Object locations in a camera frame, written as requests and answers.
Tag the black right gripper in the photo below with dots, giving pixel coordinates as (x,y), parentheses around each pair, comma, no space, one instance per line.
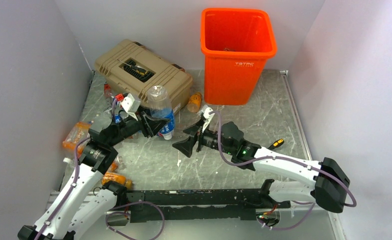
(186,146)

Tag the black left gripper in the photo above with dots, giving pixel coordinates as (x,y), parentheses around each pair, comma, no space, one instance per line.
(149,127)

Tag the blue label water bottle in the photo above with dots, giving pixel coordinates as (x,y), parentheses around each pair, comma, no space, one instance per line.
(160,107)

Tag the small orange juice bottle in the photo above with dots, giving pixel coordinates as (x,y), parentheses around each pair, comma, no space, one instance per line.
(194,102)

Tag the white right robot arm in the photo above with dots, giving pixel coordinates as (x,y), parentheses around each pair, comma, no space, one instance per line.
(321,182)

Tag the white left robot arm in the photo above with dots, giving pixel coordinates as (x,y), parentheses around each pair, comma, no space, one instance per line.
(66,219)

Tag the orange plastic bin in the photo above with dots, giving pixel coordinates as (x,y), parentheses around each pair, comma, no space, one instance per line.
(236,43)

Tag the screwdriver in toolbox lid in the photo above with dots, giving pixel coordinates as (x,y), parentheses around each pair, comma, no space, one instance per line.
(140,73)

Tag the orange label flattened bottle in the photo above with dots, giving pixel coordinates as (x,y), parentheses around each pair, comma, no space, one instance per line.
(116,165)

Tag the tan plastic toolbox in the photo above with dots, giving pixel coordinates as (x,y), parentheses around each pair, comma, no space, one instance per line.
(170,75)

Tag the orange bottle near base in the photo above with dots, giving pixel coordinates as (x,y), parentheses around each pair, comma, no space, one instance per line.
(111,176)

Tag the large orange bottle left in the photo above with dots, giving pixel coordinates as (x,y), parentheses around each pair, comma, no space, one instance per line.
(77,134)

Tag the yellow black screwdriver on table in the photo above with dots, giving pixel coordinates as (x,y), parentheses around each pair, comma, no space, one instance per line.
(276,144)

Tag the red label clear bottle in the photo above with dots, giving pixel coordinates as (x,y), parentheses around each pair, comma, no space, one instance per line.
(68,161)

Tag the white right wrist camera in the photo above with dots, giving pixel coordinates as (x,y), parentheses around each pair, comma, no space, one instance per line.
(207,114)

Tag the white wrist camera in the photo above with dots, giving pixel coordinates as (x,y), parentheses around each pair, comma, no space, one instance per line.
(129,102)
(207,114)

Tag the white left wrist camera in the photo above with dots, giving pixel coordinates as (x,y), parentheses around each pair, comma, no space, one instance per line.
(129,102)

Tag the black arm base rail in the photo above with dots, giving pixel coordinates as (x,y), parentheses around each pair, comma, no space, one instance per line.
(155,205)

